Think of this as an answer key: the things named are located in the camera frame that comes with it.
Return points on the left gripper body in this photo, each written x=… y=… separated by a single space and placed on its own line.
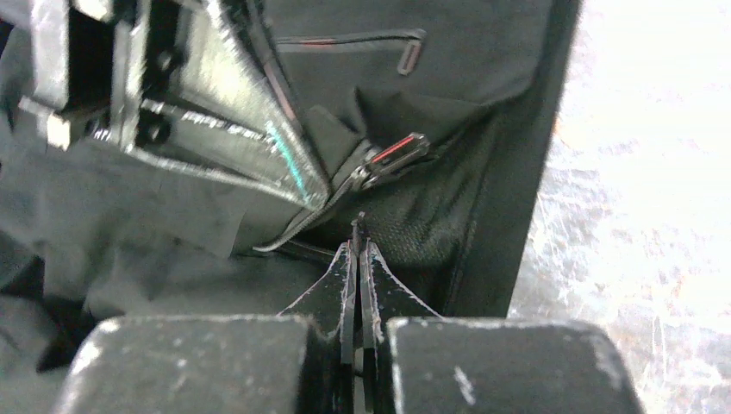
x=88 y=60

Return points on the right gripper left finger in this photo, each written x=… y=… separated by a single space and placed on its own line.
x=330 y=303

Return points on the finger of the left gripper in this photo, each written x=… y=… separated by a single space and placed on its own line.
x=204 y=95

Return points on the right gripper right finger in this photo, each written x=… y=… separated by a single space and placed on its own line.
x=383 y=296

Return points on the black jacket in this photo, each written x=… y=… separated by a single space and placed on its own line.
x=431 y=120

